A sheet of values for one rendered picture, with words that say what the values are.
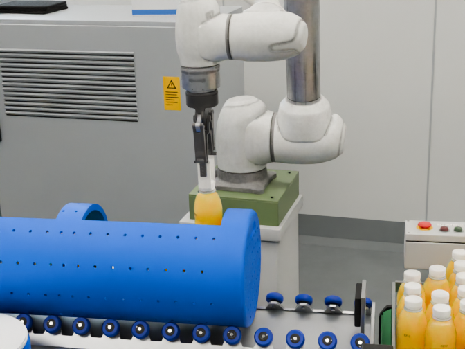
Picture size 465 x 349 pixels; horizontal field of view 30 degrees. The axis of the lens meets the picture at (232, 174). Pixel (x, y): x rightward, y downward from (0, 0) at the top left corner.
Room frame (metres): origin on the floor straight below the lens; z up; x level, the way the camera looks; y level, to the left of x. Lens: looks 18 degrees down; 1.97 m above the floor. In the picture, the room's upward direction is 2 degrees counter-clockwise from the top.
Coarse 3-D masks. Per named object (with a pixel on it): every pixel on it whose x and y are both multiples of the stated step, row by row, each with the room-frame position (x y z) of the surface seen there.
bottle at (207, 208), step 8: (200, 192) 1.94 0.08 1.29; (208, 192) 1.93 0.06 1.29; (216, 192) 1.95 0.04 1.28; (200, 200) 1.93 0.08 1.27; (208, 200) 1.92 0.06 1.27; (216, 200) 1.93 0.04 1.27; (200, 208) 1.92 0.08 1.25; (208, 208) 1.92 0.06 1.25; (216, 208) 1.92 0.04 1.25; (200, 216) 1.92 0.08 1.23; (208, 216) 1.92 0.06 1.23; (216, 216) 1.92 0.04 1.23; (208, 224) 1.92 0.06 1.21; (216, 224) 1.92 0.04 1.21
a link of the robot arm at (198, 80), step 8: (184, 72) 1.92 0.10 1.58; (192, 72) 1.91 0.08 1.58; (200, 72) 1.90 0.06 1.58; (208, 72) 1.91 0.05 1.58; (216, 72) 1.92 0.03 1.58; (184, 80) 1.93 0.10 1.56; (192, 80) 1.91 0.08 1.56; (200, 80) 1.91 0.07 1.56; (208, 80) 1.91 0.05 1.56; (216, 80) 1.92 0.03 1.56; (184, 88) 1.93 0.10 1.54; (192, 88) 1.91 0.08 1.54; (200, 88) 1.91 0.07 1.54; (208, 88) 1.91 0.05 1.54; (216, 88) 1.92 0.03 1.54
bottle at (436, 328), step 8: (432, 320) 1.70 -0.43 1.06; (440, 320) 1.68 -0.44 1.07; (448, 320) 1.68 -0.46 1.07; (432, 328) 1.68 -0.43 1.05; (440, 328) 1.68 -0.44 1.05; (448, 328) 1.68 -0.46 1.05; (432, 336) 1.68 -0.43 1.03; (440, 336) 1.67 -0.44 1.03; (448, 336) 1.67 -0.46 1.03; (456, 336) 1.69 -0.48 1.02; (424, 344) 1.71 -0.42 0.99; (432, 344) 1.68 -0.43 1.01; (440, 344) 1.67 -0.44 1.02; (448, 344) 1.67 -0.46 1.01
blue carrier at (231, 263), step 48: (0, 240) 1.93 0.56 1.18; (48, 240) 1.91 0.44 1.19; (96, 240) 1.89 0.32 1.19; (144, 240) 1.87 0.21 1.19; (192, 240) 1.86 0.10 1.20; (240, 240) 1.84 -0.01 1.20; (0, 288) 1.90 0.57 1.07; (48, 288) 1.87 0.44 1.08; (96, 288) 1.85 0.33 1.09; (144, 288) 1.83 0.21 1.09; (192, 288) 1.81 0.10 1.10; (240, 288) 1.79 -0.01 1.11
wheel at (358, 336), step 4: (356, 336) 1.78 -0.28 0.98; (360, 336) 1.78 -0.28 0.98; (364, 336) 1.78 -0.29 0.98; (352, 340) 1.78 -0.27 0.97; (356, 340) 1.78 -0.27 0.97; (360, 340) 1.78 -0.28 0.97; (364, 340) 1.77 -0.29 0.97; (368, 340) 1.77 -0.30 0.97; (352, 344) 1.77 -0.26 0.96; (356, 344) 1.77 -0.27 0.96; (360, 344) 1.77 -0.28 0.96; (352, 348) 1.77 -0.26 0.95; (356, 348) 1.76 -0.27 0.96; (360, 348) 1.76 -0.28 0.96
